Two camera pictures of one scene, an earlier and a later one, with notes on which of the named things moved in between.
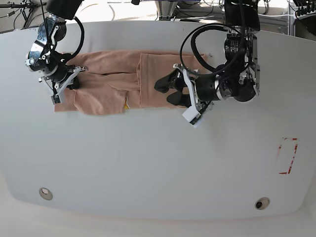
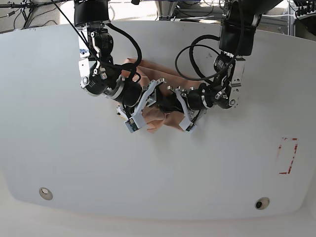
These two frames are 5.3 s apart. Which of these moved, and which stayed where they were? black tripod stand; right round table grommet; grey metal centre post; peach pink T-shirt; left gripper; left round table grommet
Moved: peach pink T-shirt; left gripper
Stayed: left round table grommet; grey metal centre post; right round table grommet; black tripod stand
